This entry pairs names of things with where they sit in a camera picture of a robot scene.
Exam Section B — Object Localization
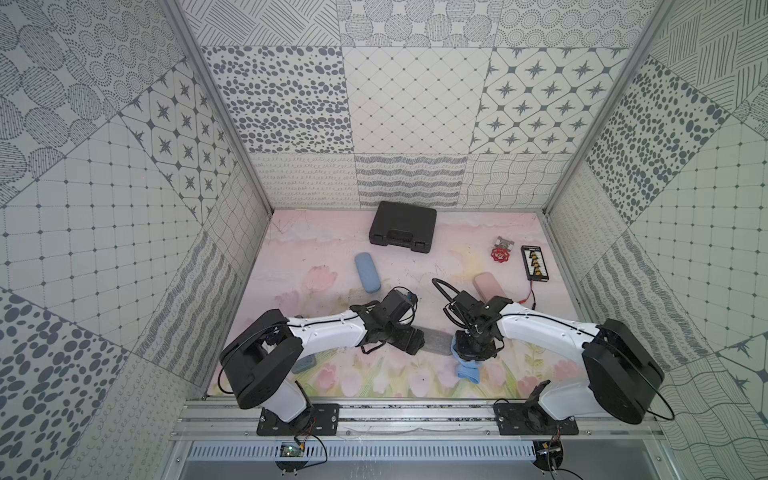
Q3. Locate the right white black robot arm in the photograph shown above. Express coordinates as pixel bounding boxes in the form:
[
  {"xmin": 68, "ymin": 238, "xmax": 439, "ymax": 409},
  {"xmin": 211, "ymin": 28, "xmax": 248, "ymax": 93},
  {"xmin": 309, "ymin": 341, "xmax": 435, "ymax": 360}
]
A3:
[{"xmin": 443, "ymin": 291, "xmax": 664, "ymax": 425}]

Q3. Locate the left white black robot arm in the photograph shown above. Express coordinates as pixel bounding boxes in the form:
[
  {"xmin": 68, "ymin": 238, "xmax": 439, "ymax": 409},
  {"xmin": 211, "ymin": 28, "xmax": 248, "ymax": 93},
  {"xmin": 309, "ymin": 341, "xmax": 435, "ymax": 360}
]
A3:
[{"xmin": 219, "ymin": 300, "xmax": 425, "ymax": 425}]

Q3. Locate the white slotted cable duct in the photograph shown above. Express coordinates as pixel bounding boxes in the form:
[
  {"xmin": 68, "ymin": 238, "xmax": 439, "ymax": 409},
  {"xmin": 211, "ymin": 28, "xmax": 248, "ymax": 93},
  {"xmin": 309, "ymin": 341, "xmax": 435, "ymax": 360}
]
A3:
[{"xmin": 187, "ymin": 440, "xmax": 536, "ymax": 462}]

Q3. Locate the blue microfiber cloth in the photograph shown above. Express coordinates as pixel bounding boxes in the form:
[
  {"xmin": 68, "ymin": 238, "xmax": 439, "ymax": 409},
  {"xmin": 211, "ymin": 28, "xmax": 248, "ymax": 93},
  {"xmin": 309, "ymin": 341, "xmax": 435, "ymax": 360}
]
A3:
[{"xmin": 452, "ymin": 351, "xmax": 482, "ymax": 385}]

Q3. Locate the dark grey eyeglass case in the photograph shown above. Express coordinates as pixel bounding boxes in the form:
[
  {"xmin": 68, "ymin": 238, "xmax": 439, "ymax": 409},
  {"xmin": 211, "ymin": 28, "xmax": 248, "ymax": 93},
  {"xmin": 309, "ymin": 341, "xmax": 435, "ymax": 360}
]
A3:
[{"xmin": 291, "ymin": 354, "xmax": 317, "ymax": 375}]

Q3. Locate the red valve handwheel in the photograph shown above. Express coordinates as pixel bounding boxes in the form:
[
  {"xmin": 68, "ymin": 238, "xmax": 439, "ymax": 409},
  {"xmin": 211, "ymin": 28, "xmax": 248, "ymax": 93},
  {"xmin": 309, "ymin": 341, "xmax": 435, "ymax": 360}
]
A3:
[{"xmin": 491, "ymin": 246, "xmax": 510, "ymax": 263}]

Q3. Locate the blue eyeglass case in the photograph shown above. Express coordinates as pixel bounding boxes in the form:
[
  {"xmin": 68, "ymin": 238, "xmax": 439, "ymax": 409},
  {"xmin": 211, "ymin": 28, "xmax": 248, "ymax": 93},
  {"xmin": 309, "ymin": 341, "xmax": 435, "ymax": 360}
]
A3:
[{"xmin": 354, "ymin": 252, "xmax": 381, "ymax": 293}]

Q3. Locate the grey felt eyeglass case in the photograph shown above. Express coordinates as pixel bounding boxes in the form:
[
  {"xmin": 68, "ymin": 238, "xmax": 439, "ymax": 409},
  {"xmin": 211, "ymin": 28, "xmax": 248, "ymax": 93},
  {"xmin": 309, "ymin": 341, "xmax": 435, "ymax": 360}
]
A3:
[{"xmin": 419, "ymin": 327, "xmax": 454, "ymax": 357}]

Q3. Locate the black box with brass parts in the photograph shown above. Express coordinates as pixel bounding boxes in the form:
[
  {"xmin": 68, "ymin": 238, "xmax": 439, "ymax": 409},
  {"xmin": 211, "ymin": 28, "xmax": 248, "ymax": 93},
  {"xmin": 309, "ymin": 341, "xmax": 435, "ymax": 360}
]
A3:
[{"xmin": 520, "ymin": 245, "xmax": 550, "ymax": 282}]

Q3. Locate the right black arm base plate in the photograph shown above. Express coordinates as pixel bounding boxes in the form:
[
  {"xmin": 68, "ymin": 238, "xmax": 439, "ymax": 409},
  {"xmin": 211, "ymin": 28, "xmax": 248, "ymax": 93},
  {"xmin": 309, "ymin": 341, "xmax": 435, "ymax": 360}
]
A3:
[{"xmin": 492, "ymin": 399, "xmax": 579, "ymax": 437}]

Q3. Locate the aluminium mounting rail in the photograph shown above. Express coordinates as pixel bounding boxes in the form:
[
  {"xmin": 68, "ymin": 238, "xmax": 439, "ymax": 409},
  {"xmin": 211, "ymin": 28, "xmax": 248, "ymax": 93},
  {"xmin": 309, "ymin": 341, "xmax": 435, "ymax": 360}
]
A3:
[{"xmin": 170, "ymin": 397, "xmax": 663, "ymax": 441}]

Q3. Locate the black plastic tool case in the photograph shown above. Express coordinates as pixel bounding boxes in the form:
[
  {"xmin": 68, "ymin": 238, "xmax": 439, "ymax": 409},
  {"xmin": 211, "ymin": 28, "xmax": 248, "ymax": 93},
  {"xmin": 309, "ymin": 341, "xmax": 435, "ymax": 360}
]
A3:
[{"xmin": 368, "ymin": 201, "xmax": 437, "ymax": 254}]

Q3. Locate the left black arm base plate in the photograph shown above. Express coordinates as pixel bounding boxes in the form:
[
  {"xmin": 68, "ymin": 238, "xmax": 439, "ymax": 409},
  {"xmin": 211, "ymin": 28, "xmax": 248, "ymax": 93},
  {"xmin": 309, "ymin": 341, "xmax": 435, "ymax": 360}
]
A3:
[{"xmin": 257, "ymin": 403, "xmax": 340, "ymax": 437}]

